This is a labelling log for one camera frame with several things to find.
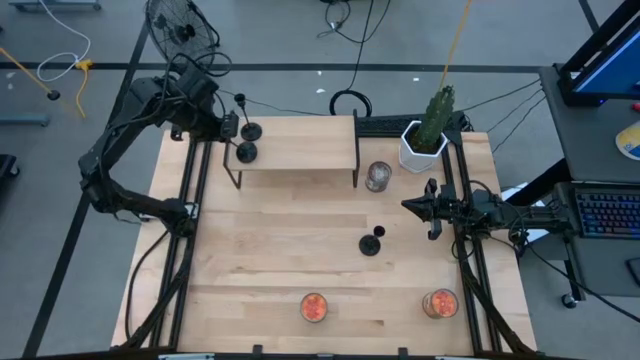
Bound orange pole black foot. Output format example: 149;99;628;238
0;47;62;102

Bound grey glass candle jar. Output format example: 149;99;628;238
364;160;393;194

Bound grey side desk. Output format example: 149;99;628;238
538;64;640;299

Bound grey metal floor base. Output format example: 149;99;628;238
8;0;102;12
0;112;50;127

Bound black coiled floor cable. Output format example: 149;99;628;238
317;0;392;119

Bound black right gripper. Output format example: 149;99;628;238
401;177;460;242

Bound yellow power cord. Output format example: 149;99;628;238
74;58;95;120

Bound black floor object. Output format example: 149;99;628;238
0;153;21;181

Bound orange glass candle jar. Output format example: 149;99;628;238
421;288;460;320
299;292;330;324

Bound white tub yellow blue label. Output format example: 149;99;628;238
615;119;640;161

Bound black floor fan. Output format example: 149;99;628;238
144;0;234;76

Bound black candlestick holder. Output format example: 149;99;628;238
225;137;259;165
233;92;264;143
358;224;387;258

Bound wooden shelf riser black legs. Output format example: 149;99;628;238
222;114;361;191

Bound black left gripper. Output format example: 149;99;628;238
192;97;240;143

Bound yellow hanging cable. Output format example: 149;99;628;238
438;0;474;91

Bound thin black cable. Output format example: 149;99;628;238
462;78;544;114

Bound computer monitor blue screen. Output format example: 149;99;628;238
557;0;640;107

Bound black keyboard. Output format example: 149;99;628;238
355;114;419;138

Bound white hexagonal planter pot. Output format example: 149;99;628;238
398;119;449;175

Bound white floor cable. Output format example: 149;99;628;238
37;0;93;84

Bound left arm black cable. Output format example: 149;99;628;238
123;230;171;346

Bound backlit rainbow keyboard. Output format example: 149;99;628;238
574;191;640;239

